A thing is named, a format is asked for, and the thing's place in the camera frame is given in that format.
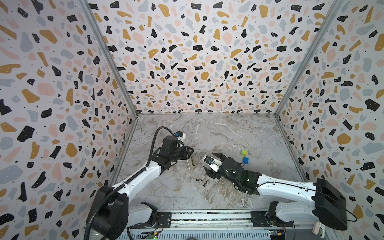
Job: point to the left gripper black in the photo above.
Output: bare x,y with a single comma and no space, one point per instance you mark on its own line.
185,150

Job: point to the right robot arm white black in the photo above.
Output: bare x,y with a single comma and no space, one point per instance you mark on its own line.
319,201

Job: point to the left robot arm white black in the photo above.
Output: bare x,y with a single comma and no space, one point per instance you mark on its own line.
111,212

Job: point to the blue cube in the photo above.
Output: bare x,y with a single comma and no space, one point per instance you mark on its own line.
245,160

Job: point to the green cube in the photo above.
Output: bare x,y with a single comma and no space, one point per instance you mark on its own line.
244,153

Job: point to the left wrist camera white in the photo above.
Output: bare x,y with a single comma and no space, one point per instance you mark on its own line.
181,136

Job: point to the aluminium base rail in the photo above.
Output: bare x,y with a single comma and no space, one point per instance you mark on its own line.
223,225

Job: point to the white handle object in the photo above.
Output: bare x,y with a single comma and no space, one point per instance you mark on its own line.
319,229

